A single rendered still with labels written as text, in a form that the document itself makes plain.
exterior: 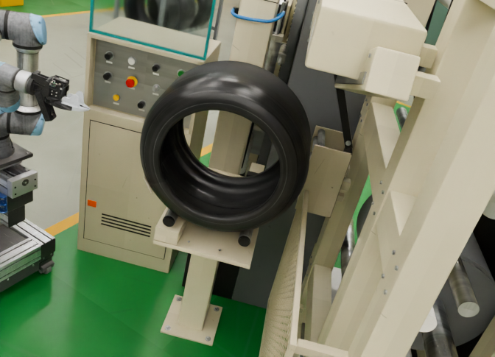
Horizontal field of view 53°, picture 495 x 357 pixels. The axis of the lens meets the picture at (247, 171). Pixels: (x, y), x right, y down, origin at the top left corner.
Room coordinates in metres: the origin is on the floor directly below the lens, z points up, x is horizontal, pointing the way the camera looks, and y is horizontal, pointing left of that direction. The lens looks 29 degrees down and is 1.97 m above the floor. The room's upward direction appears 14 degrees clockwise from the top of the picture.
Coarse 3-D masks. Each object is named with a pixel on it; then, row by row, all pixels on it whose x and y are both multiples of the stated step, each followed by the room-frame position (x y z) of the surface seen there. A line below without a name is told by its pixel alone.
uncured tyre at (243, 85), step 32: (224, 64) 1.60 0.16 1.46; (160, 96) 1.49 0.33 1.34; (192, 96) 1.42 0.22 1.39; (224, 96) 1.42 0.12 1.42; (256, 96) 1.43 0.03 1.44; (288, 96) 1.55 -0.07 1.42; (160, 128) 1.42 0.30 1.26; (288, 128) 1.42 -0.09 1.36; (160, 160) 1.42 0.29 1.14; (192, 160) 1.69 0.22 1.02; (288, 160) 1.41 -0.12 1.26; (160, 192) 1.42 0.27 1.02; (192, 192) 1.62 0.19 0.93; (224, 192) 1.67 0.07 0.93; (256, 192) 1.66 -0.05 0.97; (288, 192) 1.41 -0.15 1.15; (224, 224) 1.41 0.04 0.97; (256, 224) 1.41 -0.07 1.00
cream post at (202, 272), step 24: (264, 0) 1.80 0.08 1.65; (240, 24) 1.80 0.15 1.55; (264, 24) 1.80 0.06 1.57; (240, 48) 1.80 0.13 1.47; (264, 48) 1.80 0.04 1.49; (240, 120) 1.80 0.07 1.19; (216, 144) 1.80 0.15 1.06; (240, 144) 1.80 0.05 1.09; (216, 168) 1.80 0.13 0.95; (240, 168) 1.86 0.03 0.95; (192, 264) 1.80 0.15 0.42; (216, 264) 1.80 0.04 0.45; (192, 288) 1.80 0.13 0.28; (192, 312) 1.80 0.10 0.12
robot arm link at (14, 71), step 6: (0, 66) 1.54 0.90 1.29; (6, 66) 1.55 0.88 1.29; (12, 66) 1.56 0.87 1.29; (0, 72) 1.53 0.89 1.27; (6, 72) 1.53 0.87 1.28; (12, 72) 1.54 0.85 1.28; (0, 78) 1.53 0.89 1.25; (6, 78) 1.53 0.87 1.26; (12, 78) 1.53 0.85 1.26; (0, 84) 1.53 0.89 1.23; (6, 84) 1.53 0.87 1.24; (12, 84) 1.53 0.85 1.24; (0, 90) 1.54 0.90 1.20; (6, 90) 1.55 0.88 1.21; (12, 90) 1.56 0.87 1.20
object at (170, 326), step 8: (176, 296) 1.99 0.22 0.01; (176, 304) 1.93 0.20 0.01; (168, 312) 1.86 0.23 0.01; (176, 312) 1.88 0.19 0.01; (208, 312) 1.93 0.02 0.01; (216, 312) 1.94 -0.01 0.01; (168, 320) 1.81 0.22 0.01; (176, 320) 1.82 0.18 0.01; (208, 320) 1.87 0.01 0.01; (216, 320) 1.89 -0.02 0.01; (168, 328) 1.75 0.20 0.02; (176, 328) 1.77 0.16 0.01; (184, 328) 1.78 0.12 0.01; (192, 328) 1.80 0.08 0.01; (208, 328) 1.82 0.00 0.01; (216, 328) 1.83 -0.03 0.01; (184, 336) 1.73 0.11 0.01; (192, 336) 1.75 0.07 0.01; (200, 336) 1.76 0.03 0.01; (208, 336) 1.76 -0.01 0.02; (208, 344) 1.72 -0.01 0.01
